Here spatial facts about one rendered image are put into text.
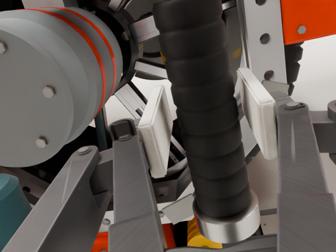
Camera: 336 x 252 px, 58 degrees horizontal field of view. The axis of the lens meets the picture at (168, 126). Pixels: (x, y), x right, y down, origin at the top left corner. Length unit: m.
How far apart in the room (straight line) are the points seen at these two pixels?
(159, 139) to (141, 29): 0.35
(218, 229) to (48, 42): 0.20
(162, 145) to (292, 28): 0.27
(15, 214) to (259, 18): 0.37
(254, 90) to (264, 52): 0.24
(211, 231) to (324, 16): 0.29
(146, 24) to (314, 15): 0.23
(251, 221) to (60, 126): 0.17
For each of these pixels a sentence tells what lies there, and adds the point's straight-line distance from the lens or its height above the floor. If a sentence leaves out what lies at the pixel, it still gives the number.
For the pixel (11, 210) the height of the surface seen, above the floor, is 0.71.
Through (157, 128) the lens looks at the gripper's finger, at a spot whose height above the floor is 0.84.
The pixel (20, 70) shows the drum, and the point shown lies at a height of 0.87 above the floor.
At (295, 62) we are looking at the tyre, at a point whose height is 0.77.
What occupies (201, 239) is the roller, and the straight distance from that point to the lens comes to 0.53.
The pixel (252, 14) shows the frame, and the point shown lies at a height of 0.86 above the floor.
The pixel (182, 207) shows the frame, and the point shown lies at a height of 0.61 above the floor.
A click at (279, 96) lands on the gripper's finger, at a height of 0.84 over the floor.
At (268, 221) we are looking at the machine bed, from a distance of 1.23.
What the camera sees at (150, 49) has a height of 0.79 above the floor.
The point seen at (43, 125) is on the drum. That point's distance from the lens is 0.28.
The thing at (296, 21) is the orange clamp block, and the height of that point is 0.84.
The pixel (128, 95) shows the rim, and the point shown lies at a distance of 0.51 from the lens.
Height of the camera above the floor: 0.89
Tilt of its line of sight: 22 degrees down
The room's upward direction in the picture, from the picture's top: 14 degrees counter-clockwise
